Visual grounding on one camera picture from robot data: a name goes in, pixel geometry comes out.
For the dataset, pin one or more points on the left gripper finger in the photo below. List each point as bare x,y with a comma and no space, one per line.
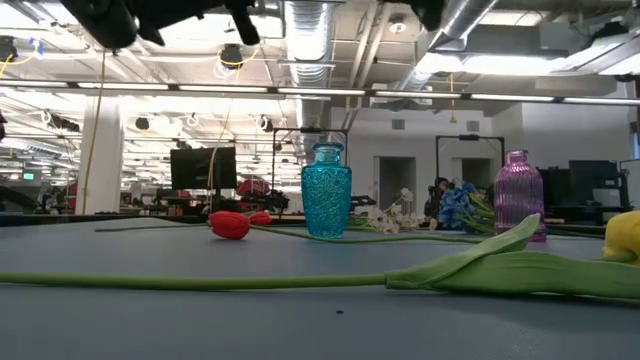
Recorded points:
245,27
151,32

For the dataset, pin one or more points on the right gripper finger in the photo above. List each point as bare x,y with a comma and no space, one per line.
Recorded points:
432,12

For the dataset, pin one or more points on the teal patterned glass vase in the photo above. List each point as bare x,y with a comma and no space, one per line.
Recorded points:
325,195

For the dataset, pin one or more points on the blue artificial flower bunch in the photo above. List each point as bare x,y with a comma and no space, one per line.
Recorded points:
455,202

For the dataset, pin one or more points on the red artificial tulip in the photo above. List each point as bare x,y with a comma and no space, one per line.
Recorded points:
261,218
229,225

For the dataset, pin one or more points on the purple ribbed glass vase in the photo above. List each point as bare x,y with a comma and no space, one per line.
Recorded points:
520,195

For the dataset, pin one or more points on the white artificial flower bunch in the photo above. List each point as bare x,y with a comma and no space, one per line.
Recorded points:
385,220

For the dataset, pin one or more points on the yellow tulip with broad leaves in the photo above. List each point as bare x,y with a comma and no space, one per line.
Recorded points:
500,275

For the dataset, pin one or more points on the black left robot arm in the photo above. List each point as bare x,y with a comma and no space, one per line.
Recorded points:
100,22

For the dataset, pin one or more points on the black ceiling-mounted device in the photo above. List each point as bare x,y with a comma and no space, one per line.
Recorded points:
231,55

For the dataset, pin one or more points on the long ceiling light strip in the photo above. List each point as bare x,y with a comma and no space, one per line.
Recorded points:
125,86

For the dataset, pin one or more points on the white building pillar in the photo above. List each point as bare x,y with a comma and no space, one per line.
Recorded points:
107,160

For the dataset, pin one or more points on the black computer monitor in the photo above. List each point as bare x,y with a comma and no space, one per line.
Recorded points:
200,167

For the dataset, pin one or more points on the black device with blue tag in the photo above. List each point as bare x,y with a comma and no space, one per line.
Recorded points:
7,47

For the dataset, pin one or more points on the red background object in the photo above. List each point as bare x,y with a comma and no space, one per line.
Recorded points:
252,187

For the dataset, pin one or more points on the green exit sign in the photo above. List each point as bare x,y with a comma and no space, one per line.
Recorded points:
28,176

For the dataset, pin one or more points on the black desk with monitors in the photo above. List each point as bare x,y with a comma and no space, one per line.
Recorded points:
590,180

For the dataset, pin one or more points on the silver smooth ventilation duct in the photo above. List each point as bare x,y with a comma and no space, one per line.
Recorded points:
465,20

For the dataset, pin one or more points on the silver ribbed ventilation duct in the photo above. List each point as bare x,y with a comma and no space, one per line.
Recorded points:
310,40

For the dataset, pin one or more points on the black aluminium table frame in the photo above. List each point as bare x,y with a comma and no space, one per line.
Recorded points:
50,220

